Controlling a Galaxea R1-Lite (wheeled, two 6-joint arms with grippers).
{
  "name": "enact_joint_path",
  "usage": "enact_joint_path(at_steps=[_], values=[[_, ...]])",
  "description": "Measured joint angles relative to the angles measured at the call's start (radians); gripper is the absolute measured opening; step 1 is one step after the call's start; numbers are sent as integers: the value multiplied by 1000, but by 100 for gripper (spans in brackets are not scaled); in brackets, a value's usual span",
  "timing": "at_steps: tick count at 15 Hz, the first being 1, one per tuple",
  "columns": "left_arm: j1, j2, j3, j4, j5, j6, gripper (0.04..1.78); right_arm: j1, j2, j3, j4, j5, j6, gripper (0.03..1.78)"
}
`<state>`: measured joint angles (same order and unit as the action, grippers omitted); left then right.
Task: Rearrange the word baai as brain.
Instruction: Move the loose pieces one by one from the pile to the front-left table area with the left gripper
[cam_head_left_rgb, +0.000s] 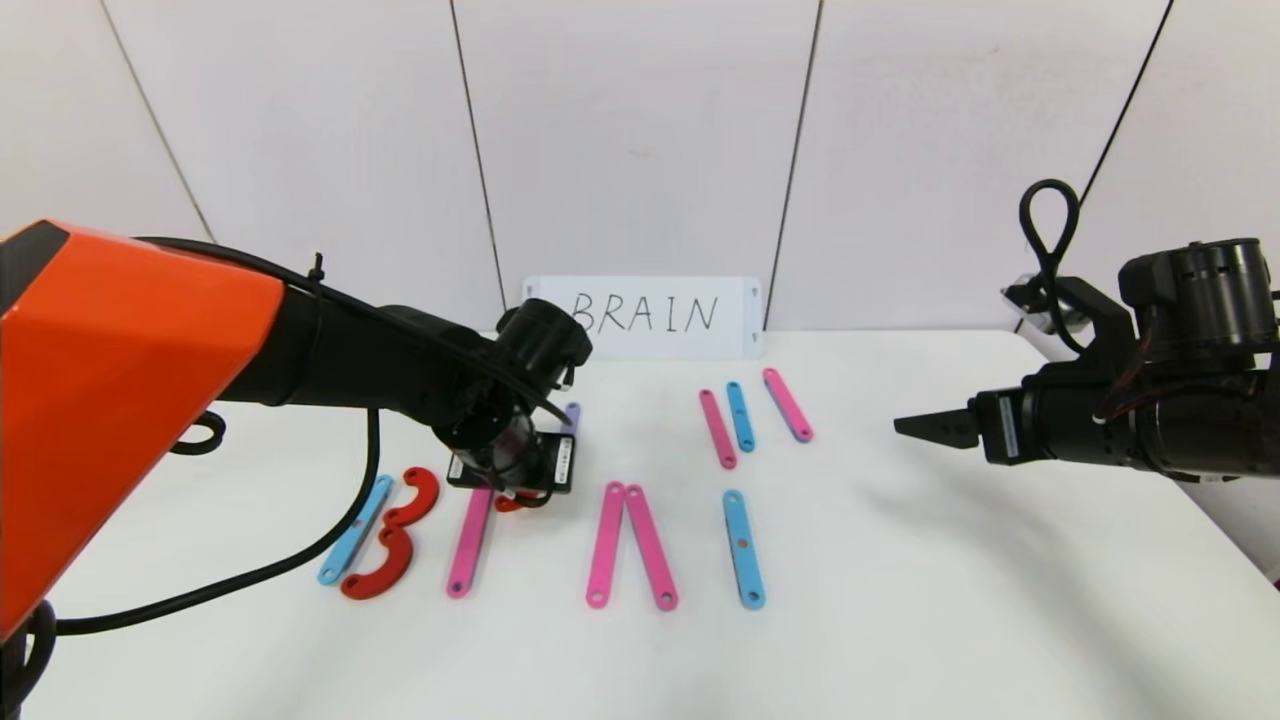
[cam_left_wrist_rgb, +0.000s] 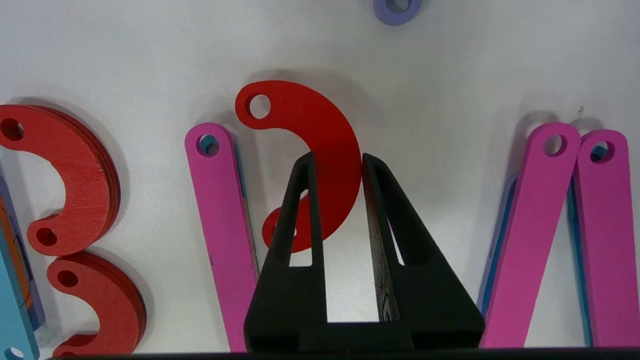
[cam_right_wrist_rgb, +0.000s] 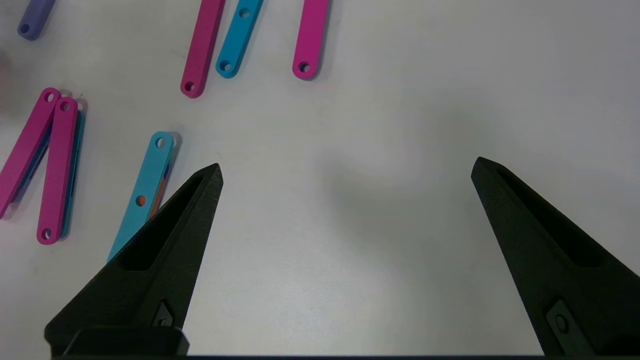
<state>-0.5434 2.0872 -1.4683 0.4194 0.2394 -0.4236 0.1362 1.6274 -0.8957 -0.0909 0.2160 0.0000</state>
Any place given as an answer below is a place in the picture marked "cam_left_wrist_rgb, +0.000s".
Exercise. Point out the pink strip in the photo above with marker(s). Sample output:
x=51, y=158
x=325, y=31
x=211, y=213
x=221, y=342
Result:
x=607, y=240
x=530, y=240
x=222, y=225

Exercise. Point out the short purple strip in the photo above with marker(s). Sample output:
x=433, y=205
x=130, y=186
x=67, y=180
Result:
x=397, y=10

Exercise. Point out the long light blue strip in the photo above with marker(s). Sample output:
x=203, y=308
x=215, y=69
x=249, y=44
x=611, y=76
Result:
x=12, y=315

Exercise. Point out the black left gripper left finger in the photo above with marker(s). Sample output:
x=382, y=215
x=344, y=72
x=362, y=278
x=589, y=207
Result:
x=285, y=300

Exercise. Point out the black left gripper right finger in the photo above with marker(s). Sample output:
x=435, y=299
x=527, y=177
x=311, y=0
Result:
x=430, y=300

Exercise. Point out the red curved piece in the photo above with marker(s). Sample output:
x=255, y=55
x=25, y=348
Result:
x=320, y=135
x=120, y=310
x=85, y=170

